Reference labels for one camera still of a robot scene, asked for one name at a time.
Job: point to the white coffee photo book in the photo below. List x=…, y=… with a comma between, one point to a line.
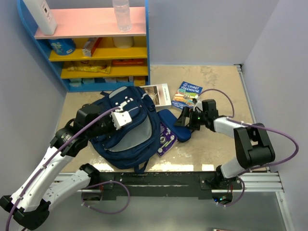
x=159, y=94

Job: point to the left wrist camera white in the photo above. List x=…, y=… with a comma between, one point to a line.
x=120, y=118

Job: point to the blue treehouse book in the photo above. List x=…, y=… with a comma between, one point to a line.
x=185, y=95

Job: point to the white rectangular device box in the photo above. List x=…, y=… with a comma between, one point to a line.
x=42, y=15

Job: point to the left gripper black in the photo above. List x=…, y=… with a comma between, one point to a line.
x=108, y=116

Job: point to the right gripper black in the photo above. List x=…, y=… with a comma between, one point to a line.
x=186, y=113

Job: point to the blue shelf unit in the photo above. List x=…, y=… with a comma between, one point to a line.
x=81, y=24

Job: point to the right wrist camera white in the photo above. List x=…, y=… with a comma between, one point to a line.
x=198, y=107

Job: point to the red flat box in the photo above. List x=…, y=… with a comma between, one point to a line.
x=128, y=61

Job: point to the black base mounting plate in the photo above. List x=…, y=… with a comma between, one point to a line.
x=163, y=184

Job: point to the white cylindrical jar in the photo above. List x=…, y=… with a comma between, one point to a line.
x=123, y=42

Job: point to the blue pencil case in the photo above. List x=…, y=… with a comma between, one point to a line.
x=183, y=134

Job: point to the purple paperback book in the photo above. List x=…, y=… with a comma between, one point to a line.
x=167, y=140

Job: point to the navy blue student backpack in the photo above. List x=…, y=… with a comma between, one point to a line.
x=133, y=145

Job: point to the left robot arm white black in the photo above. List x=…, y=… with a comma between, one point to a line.
x=30, y=205

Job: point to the clear plastic water bottle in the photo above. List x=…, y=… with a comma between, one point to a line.
x=122, y=14

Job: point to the yellow snack packet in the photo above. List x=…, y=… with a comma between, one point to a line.
x=93, y=66

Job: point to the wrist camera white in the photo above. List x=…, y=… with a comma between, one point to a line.
x=198, y=107
x=120, y=118

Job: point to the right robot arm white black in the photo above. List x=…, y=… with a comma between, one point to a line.
x=252, y=144

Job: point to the orange white carton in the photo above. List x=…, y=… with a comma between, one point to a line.
x=90, y=46

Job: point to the aluminium rail frame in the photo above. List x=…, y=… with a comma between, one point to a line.
x=125, y=128

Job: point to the blue snack canister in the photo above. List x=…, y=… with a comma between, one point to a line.
x=62, y=46

